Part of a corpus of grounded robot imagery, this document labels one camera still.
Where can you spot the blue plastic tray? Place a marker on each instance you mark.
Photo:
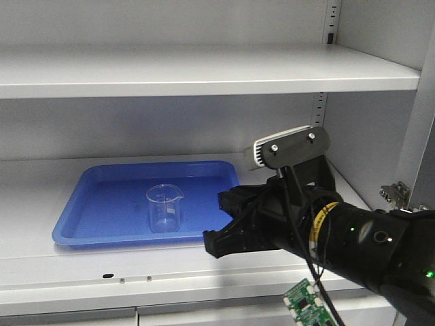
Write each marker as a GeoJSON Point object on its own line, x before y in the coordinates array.
{"type": "Point", "coordinates": [109, 207]}

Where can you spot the grey cabinet shelf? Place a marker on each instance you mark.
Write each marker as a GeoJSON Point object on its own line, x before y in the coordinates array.
{"type": "Point", "coordinates": [117, 71]}

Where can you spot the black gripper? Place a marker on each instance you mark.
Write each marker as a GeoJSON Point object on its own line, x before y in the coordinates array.
{"type": "Point", "coordinates": [287, 212]}

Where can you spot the clear glass beaker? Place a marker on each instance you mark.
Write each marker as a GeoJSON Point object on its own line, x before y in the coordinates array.
{"type": "Point", "coordinates": [164, 206]}

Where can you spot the green circuit board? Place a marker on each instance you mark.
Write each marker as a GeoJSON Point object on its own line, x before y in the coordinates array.
{"type": "Point", "coordinates": [306, 307]}

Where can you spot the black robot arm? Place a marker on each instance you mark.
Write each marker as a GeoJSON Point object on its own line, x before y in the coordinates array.
{"type": "Point", "coordinates": [390, 253]}

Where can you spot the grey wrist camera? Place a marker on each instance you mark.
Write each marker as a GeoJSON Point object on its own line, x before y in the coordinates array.
{"type": "Point", "coordinates": [287, 148]}

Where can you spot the metal cabinet hinge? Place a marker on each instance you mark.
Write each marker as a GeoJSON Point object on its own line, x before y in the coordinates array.
{"type": "Point", "coordinates": [398, 195]}

